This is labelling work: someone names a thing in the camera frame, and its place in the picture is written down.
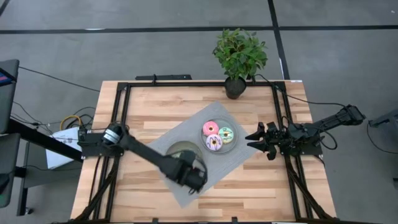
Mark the mint frosted donut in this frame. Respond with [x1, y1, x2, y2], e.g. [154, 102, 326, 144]
[218, 126, 235, 145]

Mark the black floor cable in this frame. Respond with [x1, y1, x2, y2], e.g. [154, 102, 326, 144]
[17, 65, 101, 93]

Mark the dark grey stand foot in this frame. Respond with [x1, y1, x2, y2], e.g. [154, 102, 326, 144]
[368, 108, 398, 129]

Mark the black plant pot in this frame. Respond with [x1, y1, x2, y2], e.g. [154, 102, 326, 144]
[224, 76, 248, 100]

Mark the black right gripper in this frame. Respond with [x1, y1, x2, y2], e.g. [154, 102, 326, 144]
[245, 121, 292, 161]

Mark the black bar at table edge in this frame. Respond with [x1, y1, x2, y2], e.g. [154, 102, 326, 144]
[134, 73, 193, 82]

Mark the white paper sheet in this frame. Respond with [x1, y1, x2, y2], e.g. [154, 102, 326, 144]
[45, 126, 83, 170]

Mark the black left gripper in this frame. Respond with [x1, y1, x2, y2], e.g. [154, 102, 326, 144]
[178, 150, 209, 195]

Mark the black aluminium table frame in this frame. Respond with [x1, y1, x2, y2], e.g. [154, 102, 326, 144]
[73, 81, 339, 223]

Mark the green leafy plant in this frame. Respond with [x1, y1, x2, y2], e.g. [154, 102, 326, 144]
[212, 27, 269, 81]

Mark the grey woven placemat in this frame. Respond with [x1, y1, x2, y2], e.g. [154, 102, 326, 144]
[144, 100, 262, 209]

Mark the lavender frosted donut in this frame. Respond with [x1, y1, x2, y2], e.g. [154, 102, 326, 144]
[205, 134, 224, 152]

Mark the round grey plate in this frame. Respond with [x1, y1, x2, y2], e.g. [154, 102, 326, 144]
[199, 116, 239, 155]
[165, 140, 205, 164]

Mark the black right arm loop cable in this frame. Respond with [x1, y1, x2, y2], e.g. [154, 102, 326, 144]
[318, 125, 339, 151]

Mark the yellow cable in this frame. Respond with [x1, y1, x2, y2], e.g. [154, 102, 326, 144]
[59, 114, 83, 132]

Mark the black desk beam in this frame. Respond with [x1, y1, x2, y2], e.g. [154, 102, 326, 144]
[6, 119, 83, 163]

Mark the pink frosted donut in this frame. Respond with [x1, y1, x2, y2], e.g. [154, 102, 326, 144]
[202, 120, 220, 138]

